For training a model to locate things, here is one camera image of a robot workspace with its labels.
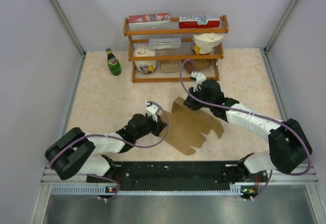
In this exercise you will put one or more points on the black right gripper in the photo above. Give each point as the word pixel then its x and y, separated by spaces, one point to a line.
pixel 191 104

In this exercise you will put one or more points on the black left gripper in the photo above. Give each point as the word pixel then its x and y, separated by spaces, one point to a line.
pixel 158 126

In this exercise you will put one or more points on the brown cardboard box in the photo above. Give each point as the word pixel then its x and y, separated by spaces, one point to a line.
pixel 188 128

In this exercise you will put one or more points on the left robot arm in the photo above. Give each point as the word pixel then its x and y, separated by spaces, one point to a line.
pixel 77 152

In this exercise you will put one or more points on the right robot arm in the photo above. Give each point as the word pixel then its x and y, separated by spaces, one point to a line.
pixel 288 146

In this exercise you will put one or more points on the red white carton box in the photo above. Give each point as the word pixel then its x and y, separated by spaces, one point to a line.
pixel 198 21

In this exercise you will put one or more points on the red foil wrap box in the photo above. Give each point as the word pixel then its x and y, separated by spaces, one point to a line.
pixel 150 21

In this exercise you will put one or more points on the brown scouring pad pack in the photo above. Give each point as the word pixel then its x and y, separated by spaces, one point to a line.
pixel 197 65

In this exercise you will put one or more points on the white bag upper shelf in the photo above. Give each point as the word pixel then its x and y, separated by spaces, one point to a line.
pixel 206 43

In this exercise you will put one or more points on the tan sponge block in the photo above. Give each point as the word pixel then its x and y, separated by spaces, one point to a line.
pixel 168 66

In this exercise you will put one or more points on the orange wooden shelf rack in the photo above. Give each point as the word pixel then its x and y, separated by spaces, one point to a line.
pixel 137 38

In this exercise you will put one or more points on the green glass bottle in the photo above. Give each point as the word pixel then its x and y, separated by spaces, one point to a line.
pixel 113 63

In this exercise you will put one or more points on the clear plastic container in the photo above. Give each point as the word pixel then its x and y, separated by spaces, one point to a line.
pixel 164 43

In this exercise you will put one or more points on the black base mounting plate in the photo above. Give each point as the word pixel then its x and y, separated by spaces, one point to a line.
pixel 181 175

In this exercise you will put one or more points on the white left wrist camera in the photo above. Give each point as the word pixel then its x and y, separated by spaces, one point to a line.
pixel 152 110

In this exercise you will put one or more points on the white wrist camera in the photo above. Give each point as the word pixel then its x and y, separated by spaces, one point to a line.
pixel 152 110
pixel 198 78

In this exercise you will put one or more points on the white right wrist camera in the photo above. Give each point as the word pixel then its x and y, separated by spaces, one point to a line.
pixel 198 78

